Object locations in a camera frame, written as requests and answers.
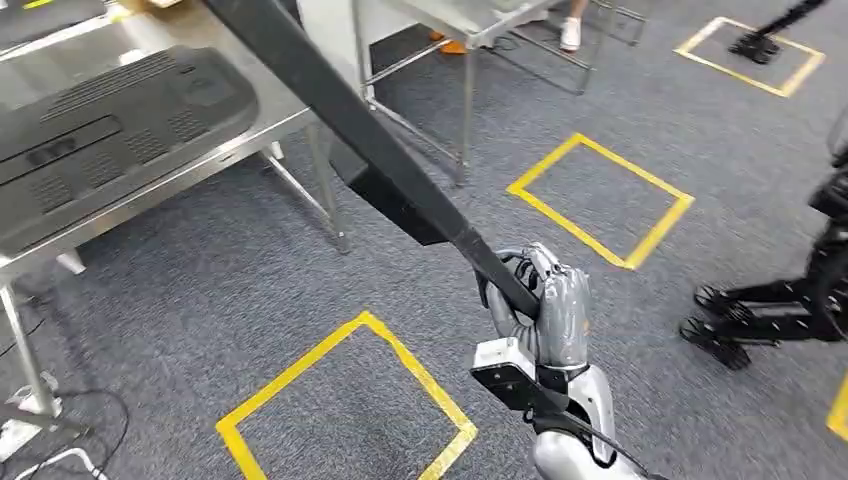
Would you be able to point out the white cabinet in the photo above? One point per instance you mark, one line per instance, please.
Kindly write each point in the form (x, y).
(324, 40)

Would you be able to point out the person's foot in white shoe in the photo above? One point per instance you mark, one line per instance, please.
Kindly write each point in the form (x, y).
(571, 34)

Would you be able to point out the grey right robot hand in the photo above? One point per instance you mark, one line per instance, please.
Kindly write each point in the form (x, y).
(563, 311)

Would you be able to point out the large black vented panel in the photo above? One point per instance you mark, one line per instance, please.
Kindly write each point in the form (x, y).
(132, 132)

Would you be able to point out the long black plastic panel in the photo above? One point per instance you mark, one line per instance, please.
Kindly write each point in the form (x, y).
(344, 112)

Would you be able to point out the person's foot in orange shoe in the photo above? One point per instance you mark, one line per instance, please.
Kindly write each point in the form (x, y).
(454, 46)

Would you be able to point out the steel work table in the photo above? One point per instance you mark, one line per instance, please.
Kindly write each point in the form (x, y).
(199, 166)
(457, 20)

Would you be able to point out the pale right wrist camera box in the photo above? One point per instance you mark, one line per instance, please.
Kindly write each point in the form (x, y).
(500, 354)

